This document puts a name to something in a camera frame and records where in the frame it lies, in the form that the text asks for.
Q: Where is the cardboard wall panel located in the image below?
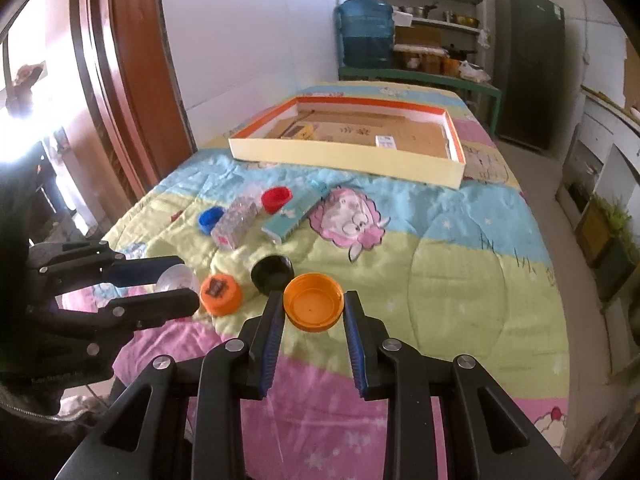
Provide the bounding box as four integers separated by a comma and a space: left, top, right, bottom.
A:
622, 35, 640, 117

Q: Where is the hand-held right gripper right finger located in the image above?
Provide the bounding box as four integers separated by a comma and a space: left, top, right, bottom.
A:
342, 290, 576, 480

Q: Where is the grey braided cable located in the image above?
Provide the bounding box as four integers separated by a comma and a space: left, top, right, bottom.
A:
0, 389, 66, 419

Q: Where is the blue water jug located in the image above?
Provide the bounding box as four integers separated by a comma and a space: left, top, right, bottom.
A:
334, 0, 396, 68

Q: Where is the row of amber jars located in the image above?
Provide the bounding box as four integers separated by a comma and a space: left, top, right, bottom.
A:
395, 47, 461, 75

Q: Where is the yellow plastic crate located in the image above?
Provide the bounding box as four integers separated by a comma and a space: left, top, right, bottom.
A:
575, 200, 615, 267

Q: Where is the black lid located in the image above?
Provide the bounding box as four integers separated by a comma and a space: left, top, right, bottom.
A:
250, 255, 295, 293

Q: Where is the white small bowl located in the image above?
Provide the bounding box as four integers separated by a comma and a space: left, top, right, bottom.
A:
155, 266, 197, 293

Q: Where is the orange lid with dark label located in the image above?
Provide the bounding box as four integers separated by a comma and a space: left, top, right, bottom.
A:
199, 274, 244, 317

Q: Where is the dark refrigerator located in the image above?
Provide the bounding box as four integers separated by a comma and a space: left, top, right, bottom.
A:
495, 0, 566, 151

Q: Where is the green bench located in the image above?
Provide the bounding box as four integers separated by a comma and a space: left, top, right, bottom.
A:
339, 66, 502, 136

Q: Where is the brown wooden door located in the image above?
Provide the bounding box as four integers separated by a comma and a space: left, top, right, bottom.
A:
70, 0, 196, 201

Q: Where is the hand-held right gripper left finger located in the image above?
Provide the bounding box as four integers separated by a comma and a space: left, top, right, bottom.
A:
57, 290, 286, 480

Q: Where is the blue bottle cap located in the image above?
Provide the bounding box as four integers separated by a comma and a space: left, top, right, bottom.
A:
197, 207, 224, 236

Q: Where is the red bottle cap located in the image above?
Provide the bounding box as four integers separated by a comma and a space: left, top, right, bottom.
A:
261, 186, 293, 214

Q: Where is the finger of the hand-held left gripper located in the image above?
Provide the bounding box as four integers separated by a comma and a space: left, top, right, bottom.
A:
30, 241, 187, 293
50, 287, 201, 361

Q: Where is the small brown box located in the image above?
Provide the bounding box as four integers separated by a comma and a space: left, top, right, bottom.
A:
280, 122, 316, 141

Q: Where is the shallow cardboard tray box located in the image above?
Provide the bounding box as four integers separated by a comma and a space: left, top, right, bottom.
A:
228, 96, 467, 190

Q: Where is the clear plastic bottle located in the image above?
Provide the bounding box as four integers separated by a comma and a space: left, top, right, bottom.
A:
211, 197, 261, 250

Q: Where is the white counter cabinet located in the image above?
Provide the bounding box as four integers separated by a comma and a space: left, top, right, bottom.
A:
560, 85, 640, 376

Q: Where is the green plastic crate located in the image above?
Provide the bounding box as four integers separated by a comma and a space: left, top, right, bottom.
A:
595, 235, 640, 302

